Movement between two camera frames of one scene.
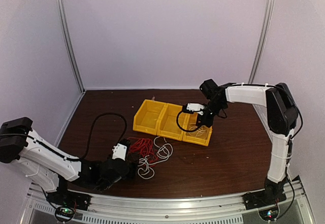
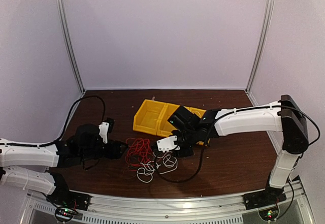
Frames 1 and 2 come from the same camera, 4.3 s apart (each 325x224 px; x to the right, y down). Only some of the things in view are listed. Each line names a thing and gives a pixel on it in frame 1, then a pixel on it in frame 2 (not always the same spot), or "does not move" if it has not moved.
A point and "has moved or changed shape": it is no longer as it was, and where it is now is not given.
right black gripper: [204, 121] → [188, 153]
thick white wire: [164, 151] has moved or changed shape
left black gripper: [133, 170] → [117, 154]
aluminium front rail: [119, 208] does not move
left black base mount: [66, 202] does not move
